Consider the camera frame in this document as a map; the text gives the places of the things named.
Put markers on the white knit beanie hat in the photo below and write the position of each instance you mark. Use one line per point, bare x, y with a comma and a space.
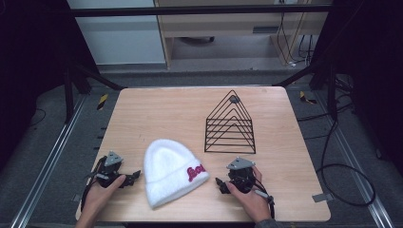
169, 172

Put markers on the yellow black striped tape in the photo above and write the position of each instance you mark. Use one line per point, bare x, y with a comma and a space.
306, 98
102, 101

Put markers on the black horizontal frame bar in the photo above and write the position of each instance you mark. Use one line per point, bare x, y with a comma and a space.
196, 10

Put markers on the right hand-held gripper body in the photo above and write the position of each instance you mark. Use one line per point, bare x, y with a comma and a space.
240, 175

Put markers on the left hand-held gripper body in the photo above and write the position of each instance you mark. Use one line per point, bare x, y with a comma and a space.
109, 171

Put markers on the black curtain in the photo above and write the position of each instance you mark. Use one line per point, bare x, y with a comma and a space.
28, 63
370, 69

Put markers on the white cabinet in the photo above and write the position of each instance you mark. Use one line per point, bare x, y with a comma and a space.
117, 38

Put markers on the person's right hand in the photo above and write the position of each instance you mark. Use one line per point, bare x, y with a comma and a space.
253, 204

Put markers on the light wooden desk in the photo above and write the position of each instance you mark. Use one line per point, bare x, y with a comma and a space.
221, 27

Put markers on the black metal stand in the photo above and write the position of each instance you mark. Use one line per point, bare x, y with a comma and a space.
331, 91
68, 95

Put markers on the grey tape piece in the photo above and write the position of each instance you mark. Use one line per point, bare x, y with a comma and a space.
322, 197
76, 198

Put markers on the person's left hand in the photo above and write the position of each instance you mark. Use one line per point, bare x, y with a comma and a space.
98, 198

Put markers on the aluminium floor rail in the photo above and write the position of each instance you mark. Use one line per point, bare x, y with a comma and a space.
355, 171
47, 164

